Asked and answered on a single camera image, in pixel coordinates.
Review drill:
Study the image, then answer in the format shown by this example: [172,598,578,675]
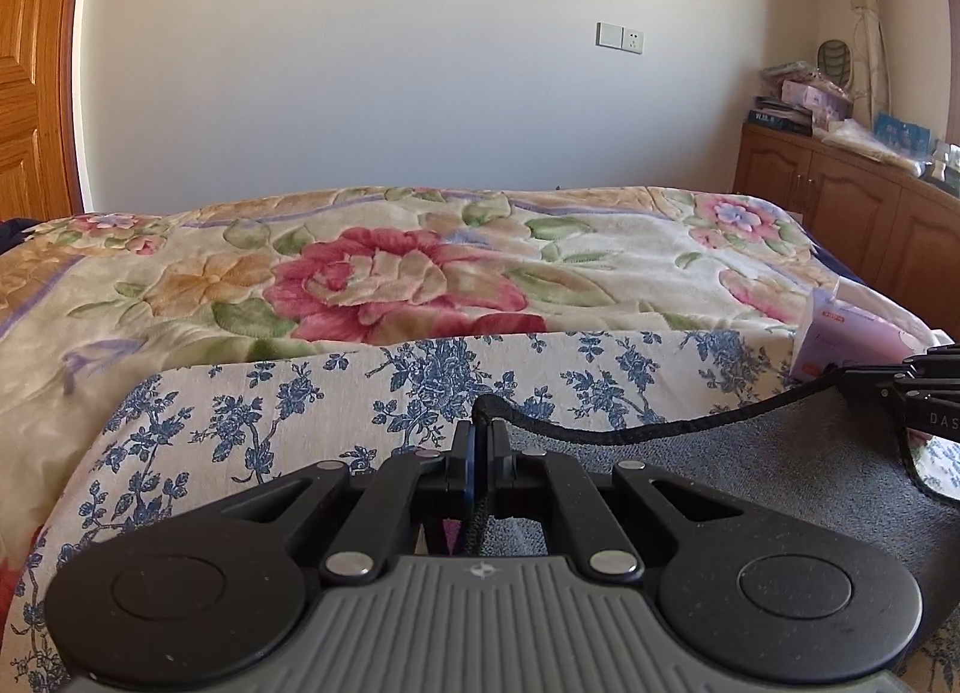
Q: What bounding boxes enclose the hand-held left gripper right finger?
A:
[480,420,760,583]

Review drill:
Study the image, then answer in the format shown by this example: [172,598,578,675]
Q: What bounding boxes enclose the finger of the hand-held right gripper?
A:
[840,361,913,403]

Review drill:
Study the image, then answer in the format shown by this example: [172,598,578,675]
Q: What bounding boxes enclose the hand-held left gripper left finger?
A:
[201,421,481,586]

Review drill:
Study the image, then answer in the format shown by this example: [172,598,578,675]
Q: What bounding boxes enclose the grey towel with black edge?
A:
[420,361,960,664]

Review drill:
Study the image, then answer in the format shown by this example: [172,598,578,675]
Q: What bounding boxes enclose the pink tissue pack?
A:
[798,288,928,383]

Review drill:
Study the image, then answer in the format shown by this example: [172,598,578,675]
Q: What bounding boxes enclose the dark blue bed sheet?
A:
[804,226,865,283]

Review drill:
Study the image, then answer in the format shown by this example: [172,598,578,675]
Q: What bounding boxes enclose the wooden cabinet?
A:
[733,121,960,335]

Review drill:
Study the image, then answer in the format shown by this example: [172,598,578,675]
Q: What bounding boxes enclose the blue floral white sheet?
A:
[15,329,960,693]

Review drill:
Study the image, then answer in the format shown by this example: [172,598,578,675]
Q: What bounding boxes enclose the beige plastic bag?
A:
[820,118,922,173]

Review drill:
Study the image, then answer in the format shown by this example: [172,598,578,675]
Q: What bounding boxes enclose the blue packet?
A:
[873,111,932,155]

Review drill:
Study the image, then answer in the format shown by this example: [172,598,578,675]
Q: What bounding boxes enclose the stack of dark books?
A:
[747,96,815,137]

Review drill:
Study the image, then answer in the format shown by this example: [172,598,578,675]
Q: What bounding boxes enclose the pink box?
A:
[781,79,853,125]

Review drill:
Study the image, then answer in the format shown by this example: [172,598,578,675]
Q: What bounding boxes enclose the floral plush blanket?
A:
[0,184,935,589]

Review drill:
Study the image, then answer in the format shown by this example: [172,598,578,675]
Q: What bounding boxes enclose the clear plastic bag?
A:
[760,60,824,91]

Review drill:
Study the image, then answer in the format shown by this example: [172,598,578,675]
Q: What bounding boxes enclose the woven fan ornament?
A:
[816,39,857,91]

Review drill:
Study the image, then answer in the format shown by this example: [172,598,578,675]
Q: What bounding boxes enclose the patterned curtain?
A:
[835,0,895,133]

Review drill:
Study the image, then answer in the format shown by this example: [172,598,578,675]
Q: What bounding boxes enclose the wooden door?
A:
[0,0,95,223]

